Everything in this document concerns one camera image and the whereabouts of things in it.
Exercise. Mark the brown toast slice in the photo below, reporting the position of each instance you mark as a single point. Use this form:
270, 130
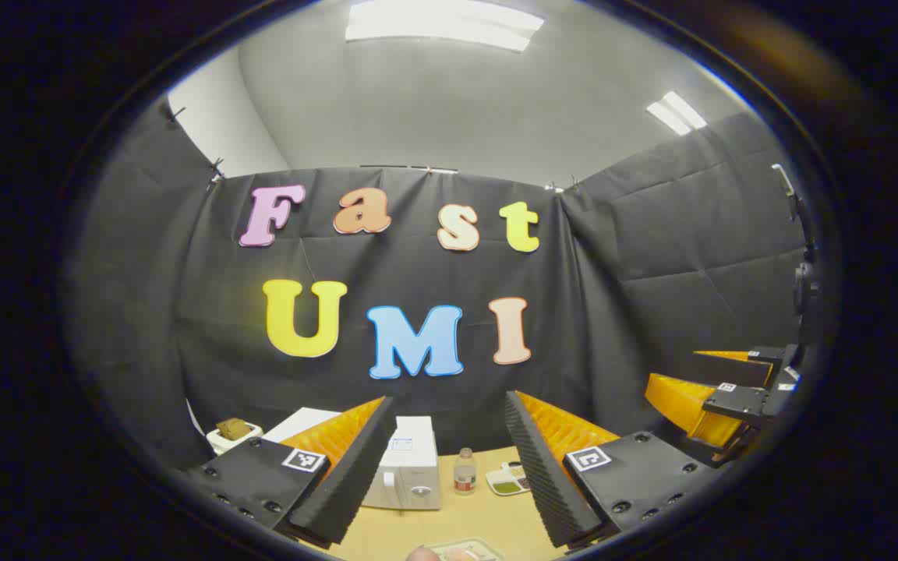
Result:
234, 428

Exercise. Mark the white divided grain dish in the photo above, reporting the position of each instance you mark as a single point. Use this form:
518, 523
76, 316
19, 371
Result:
505, 483

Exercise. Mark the pale green food plate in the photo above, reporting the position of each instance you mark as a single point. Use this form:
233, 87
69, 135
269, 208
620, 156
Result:
488, 549

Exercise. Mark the white microwave oven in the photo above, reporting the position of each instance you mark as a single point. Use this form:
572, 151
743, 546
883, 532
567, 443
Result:
410, 475

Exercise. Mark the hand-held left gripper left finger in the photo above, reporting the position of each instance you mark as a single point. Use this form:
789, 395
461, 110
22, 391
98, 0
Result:
355, 475

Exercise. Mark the small ceiling light panel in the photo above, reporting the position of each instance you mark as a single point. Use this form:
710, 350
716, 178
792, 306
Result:
675, 113

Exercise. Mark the black backdrop cloth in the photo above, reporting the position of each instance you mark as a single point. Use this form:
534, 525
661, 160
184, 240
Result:
652, 273

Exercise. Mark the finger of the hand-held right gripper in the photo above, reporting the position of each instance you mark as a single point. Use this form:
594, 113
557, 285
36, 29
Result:
683, 405
730, 372

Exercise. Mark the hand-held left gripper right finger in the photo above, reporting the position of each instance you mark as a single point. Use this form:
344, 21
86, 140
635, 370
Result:
539, 475

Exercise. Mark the large ceiling light panel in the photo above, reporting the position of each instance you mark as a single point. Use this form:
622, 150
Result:
441, 23

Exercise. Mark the ceiling light behind cloth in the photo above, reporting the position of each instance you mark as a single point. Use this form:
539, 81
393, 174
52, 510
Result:
410, 167

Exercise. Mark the white toaster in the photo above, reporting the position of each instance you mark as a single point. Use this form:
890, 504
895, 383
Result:
219, 444

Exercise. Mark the clear plastic bottle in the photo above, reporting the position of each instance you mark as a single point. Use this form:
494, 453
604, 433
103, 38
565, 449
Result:
464, 475

